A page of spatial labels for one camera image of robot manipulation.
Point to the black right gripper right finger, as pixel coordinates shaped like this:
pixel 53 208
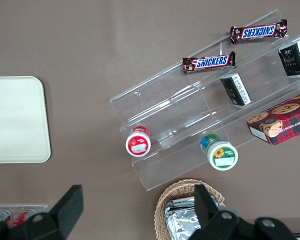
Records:
pixel 203 202

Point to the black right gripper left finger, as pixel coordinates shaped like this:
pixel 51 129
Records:
pixel 70 202

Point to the oval tan wicker basket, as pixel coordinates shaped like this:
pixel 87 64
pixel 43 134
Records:
pixel 175 190

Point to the beige plastic tray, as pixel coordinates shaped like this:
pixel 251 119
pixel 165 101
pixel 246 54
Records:
pixel 17 120

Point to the silver foil pouch stack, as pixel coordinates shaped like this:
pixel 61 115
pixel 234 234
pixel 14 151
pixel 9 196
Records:
pixel 180 220

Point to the clear acrylic bottle rack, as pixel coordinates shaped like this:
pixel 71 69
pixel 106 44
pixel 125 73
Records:
pixel 40 208

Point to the green lidded yogurt cup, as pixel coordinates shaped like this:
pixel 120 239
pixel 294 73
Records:
pixel 221 155

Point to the red lidded yogurt cup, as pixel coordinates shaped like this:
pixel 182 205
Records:
pixel 138 145

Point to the clear acrylic stepped shelf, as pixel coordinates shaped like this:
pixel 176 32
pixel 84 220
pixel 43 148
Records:
pixel 170 105

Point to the red tartan cookie box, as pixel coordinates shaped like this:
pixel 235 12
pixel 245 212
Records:
pixel 280 122

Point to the small dark green box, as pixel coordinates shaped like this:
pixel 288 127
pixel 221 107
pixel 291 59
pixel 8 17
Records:
pixel 236 90
pixel 293 58

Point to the Snickers chocolate bar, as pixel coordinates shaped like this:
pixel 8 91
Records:
pixel 258 31
pixel 210 62

